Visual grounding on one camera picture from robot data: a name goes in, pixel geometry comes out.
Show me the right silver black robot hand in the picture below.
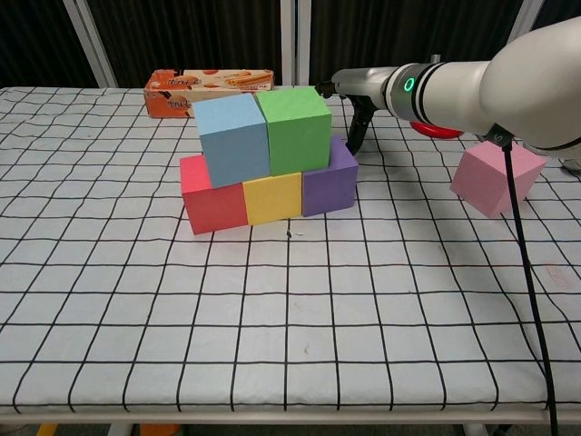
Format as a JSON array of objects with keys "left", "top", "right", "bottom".
[{"left": 316, "top": 66, "right": 397, "bottom": 156}]

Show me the purple foam cube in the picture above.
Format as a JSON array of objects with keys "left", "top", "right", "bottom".
[{"left": 301, "top": 134, "right": 359, "bottom": 218}]

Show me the white frame post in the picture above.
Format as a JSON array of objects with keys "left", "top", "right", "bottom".
[
  {"left": 506, "top": 0, "right": 545, "bottom": 49},
  {"left": 62, "top": 0, "right": 120, "bottom": 88},
  {"left": 279, "top": 0, "right": 310, "bottom": 88}
]

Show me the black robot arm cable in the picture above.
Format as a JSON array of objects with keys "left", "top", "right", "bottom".
[{"left": 492, "top": 124, "right": 560, "bottom": 436}]

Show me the red foam cube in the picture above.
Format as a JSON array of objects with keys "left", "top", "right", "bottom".
[{"left": 180, "top": 154, "right": 249, "bottom": 236}]

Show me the yellow foam cube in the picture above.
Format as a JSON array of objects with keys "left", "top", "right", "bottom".
[{"left": 242, "top": 171, "right": 304, "bottom": 227}]

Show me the light blue foam cube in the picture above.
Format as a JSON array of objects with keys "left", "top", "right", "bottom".
[{"left": 192, "top": 93, "right": 272, "bottom": 189}]

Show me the white black-checked tablecloth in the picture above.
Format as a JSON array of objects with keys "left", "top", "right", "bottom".
[{"left": 0, "top": 84, "right": 581, "bottom": 414}]

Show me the green foam cube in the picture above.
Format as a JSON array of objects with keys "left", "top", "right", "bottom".
[{"left": 256, "top": 86, "right": 332, "bottom": 175}]

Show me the dark pleated curtain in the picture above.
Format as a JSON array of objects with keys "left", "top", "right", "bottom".
[
  {"left": 0, "top": 0, "right": 99, "bottom": 88},
  {"left": 530, "top": 0, "right": 581, "bottom": 35},
  {"left": 308, "top": 0, "right": 523, "bottom": 87},
  {"left": 88, "top": 0, "right": 282, "bottom": 87}
]

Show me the pink foam cube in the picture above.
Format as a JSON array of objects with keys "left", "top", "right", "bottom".
[{"left": 449, "top": 140, "right": 547, "bottom": 218}]

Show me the red round disc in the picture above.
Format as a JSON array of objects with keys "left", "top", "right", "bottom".
[{"left": 410, "top": 120, "right": 465, "bottom": 141}]

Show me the orange wafer snack box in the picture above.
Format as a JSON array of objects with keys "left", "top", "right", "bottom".
[{"left": 143, "top": 68, "right": 275, "bottom": 119}]

